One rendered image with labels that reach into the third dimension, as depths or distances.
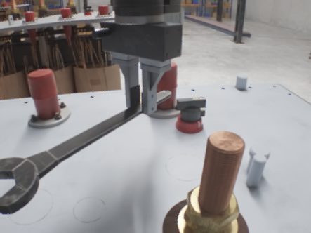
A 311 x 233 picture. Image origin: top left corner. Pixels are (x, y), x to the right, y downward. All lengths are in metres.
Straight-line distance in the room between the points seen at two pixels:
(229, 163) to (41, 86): 0.52
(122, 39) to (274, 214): 0.37
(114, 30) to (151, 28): 0.08
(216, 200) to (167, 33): 0.22
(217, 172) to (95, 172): 0.32
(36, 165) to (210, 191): 0.21
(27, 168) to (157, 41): 0.23
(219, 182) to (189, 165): 0.28
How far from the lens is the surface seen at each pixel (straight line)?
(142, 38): 0.34
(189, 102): 0.55
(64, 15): 1.75
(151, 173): 0.44
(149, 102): 0.38
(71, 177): 0.46
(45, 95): 0.63
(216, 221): 0.21
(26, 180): 0.29
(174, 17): 12.53
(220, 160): 0.17
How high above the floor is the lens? 1.67
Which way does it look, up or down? 29 degrees down
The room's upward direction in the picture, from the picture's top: straight up
